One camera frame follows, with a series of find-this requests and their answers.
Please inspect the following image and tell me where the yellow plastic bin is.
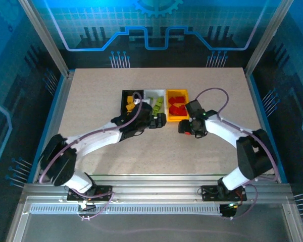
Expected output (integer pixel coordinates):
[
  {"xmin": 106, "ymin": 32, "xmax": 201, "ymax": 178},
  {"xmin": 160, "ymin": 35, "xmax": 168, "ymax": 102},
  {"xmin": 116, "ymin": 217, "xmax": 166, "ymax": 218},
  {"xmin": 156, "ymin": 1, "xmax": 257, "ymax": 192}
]
[{"xmin": 165, "ymin": 88, "xmax": 190, "ymax": 123}]

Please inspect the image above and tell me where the black plastic bin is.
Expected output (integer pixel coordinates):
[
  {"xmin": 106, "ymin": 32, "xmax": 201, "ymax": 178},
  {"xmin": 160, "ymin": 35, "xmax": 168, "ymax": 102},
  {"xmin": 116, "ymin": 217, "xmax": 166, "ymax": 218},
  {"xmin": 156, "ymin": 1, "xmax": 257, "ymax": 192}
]
[{"xmin": 120, "ymin": 89, "xmax": 145, "ymax": 116}]

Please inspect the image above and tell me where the white plastic bin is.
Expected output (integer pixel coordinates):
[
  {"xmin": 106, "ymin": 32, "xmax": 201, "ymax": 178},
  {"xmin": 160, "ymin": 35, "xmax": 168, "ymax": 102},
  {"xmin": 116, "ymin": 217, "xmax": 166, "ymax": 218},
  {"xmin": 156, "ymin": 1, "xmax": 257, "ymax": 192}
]
[{"xmin": 143, "ymin": 88, "xmax": 167, "ymax": 119}]

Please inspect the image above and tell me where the aluminium mounting beam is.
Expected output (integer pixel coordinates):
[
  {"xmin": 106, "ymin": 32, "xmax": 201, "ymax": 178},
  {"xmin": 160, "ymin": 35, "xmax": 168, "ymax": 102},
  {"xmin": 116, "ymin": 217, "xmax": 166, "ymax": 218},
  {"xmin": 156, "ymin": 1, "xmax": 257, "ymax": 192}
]
[{"xmin": 20, "ymin": 173, "xmax": 296, "ymax": 205}]

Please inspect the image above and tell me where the blue table edge strip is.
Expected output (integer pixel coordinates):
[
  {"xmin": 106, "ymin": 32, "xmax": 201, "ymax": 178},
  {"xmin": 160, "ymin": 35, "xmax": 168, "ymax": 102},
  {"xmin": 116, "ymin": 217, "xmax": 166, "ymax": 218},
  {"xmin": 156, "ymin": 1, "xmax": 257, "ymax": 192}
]
[{"xmin": 246, "ymin": 69, "xmax": 287, "ymax": 184}]

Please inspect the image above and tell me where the black controller box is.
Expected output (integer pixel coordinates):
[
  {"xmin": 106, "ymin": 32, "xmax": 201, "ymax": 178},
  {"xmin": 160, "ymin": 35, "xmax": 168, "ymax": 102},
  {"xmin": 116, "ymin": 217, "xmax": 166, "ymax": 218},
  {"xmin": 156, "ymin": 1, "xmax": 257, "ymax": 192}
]
[{"xmin": 219, "ymin": 203, "xmax": 239, "ymax": 219}]

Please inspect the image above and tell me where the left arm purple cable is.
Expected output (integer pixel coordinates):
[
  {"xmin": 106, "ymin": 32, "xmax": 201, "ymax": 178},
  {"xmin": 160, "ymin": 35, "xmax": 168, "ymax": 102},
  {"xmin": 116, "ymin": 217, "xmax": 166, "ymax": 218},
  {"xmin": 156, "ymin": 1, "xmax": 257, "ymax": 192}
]
[{"xmin": 39, "ymin": 92, "xmax": 143, "ymax": 222}]

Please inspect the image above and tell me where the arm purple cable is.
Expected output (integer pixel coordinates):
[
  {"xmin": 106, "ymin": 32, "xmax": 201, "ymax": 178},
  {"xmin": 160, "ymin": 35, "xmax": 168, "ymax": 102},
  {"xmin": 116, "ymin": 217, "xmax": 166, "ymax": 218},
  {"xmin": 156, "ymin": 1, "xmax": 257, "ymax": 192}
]
[
  {"xmin": 194, "ymin": 87, "xmax": 280, "ymax": 218},
  {"xmin": 39, "ymin": 92, "xmax": 143, "ymax": 222}
]

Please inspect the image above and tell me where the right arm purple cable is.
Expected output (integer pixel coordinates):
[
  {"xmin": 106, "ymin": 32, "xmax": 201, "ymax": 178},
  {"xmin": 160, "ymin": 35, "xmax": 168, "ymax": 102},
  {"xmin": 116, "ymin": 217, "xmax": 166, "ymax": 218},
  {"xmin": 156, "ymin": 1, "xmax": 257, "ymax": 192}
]
[{"xmin": 194, "ymin": 87, "xmax": 280, "ymax": 218}]

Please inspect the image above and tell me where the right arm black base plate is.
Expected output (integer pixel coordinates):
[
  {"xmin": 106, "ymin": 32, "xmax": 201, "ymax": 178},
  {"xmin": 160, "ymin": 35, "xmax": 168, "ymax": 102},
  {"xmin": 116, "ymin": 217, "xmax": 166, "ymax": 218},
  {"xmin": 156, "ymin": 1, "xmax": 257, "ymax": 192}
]
[{"xmin": 200, "ymin": 185, "xmax": 247, "ymax": 202}]

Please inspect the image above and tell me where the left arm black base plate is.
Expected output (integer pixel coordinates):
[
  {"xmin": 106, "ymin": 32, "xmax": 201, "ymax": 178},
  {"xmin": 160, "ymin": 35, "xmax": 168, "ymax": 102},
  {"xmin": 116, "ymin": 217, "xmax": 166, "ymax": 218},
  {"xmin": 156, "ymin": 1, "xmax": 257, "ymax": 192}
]
[{"xmin": 67, "ymin": 185, "xmax": 114, "ymax": 202}]

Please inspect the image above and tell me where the aluminium side rail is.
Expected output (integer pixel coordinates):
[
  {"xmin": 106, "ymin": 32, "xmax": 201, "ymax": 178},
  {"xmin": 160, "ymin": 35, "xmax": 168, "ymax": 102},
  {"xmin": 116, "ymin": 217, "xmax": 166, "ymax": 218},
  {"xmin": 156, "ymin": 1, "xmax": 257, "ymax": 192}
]
[{"xmin": 31, "ymin": 70, "xmax": 75, "ymax": 184}]

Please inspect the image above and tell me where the slotted cable duct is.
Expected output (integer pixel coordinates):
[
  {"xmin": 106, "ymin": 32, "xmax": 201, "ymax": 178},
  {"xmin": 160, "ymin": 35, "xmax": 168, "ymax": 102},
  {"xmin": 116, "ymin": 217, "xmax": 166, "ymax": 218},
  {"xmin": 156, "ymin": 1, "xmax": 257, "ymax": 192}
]
[{"xmin": 29, "ymin": 203, "xmax": 224, "ymax": 215}]

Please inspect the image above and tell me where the aluminium frame post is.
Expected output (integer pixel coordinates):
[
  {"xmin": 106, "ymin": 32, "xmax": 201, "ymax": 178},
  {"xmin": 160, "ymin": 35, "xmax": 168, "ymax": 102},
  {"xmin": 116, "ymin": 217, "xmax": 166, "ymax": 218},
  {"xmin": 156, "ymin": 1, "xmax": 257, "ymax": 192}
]
[
  {"xmin": 18, "ymin": 0, "xmax": 75, "ymax": 78},
  {"xmin": 243, "ymin": 0, "xmax": 295, "ymax": 78}
]

